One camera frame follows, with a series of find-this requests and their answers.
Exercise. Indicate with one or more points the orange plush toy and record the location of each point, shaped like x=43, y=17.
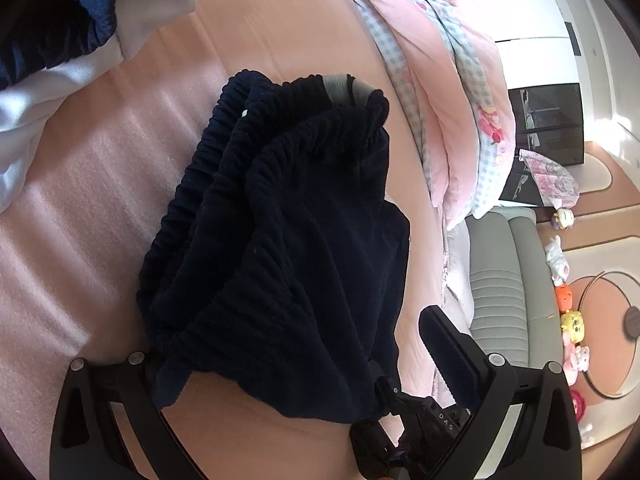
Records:
x=564, y=297

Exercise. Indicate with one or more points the white plush toy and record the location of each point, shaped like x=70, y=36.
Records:
x=557, y=263

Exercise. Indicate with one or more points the grey upholstered headboard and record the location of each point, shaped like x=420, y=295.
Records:
x=515, y=312

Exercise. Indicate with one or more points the yellow plush toy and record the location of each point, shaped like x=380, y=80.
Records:
x=572, y=327

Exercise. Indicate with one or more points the pink bed sheet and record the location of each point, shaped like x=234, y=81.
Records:
x=110, y=158

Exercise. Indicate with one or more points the pile of small clothes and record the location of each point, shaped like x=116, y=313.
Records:
x=52, y=48

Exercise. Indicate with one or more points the navy striped track pants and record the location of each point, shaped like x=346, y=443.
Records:
x=280, y=264

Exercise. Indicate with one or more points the pink checkered folded duvet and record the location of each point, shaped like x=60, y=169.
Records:
x=448, y=77

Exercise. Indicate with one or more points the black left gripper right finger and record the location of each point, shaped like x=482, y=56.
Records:
x=545, y=441

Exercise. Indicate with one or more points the dark glass wardrobe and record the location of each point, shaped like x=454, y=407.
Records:
x=549, y=121

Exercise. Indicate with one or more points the far pale pink pillow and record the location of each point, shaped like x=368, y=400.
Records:
x=457, y=297

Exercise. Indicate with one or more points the pink hanging garment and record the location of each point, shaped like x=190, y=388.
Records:
x=557, y=187

